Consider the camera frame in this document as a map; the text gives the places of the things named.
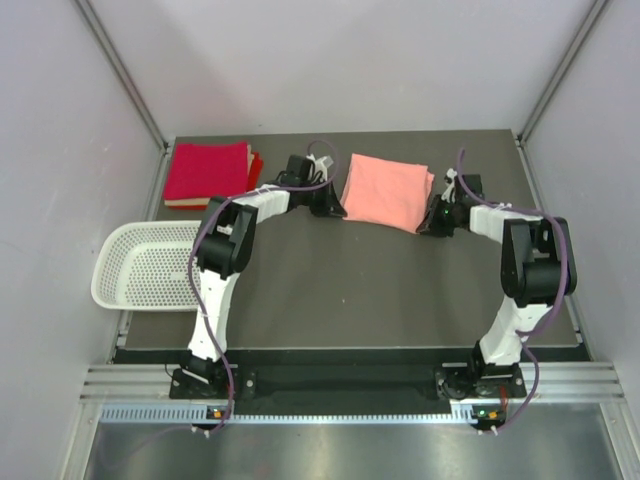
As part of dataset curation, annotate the left aluminium frame post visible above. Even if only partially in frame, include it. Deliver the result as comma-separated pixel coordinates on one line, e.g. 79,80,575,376
71,0,169,151

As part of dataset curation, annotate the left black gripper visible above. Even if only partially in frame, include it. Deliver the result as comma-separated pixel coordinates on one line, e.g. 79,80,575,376
299,176,346,217

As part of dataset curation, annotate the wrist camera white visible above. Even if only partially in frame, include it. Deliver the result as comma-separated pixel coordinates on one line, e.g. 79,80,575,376
441,168,457,203
308,154,334,179

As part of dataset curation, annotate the right aluminium frame post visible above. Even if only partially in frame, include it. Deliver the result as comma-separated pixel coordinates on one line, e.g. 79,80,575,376
515,0,612,148

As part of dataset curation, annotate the folded red t-shirt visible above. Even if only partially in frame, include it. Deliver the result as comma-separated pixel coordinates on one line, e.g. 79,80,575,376
164,153,264,210

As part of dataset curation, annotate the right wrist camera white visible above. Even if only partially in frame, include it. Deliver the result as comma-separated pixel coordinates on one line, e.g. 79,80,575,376
441,168,457,203

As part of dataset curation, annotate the salmon pink t-shirt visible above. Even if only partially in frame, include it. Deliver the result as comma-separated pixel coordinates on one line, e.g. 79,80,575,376
341,153,435,234

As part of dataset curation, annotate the white perforated plastic basket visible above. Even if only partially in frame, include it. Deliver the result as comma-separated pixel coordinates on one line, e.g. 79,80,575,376
91,220,199,312

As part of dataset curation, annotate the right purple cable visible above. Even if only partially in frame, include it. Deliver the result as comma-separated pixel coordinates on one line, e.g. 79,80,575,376
457,147,574,435

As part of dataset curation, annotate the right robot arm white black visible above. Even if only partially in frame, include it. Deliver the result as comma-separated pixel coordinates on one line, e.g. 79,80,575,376
417,169,577,396

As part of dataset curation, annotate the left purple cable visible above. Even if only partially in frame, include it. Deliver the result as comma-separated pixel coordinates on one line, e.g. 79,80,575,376
99,139,337,471

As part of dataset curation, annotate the aluminium frame post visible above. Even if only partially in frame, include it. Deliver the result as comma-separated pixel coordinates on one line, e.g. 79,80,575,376
515,0,612,148
71,0,169,151

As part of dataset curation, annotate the folded magenta t-shirt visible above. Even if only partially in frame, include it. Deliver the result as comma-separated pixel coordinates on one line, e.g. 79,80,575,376
163,142,250,202

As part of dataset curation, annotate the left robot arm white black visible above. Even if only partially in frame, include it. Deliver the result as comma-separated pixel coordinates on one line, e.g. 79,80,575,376
181,153,346,397

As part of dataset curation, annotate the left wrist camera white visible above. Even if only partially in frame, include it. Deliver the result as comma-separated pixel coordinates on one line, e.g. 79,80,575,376
308,154,334,179

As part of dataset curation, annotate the grey slotted cable duct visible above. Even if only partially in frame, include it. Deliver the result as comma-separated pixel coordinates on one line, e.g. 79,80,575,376
100,403,500,425

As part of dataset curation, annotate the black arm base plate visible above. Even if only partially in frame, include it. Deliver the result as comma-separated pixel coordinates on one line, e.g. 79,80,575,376
169,349,526,401

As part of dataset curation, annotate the purple cable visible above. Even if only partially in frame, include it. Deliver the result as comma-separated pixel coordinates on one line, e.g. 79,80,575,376
99,139,337,471
457,147,574,435

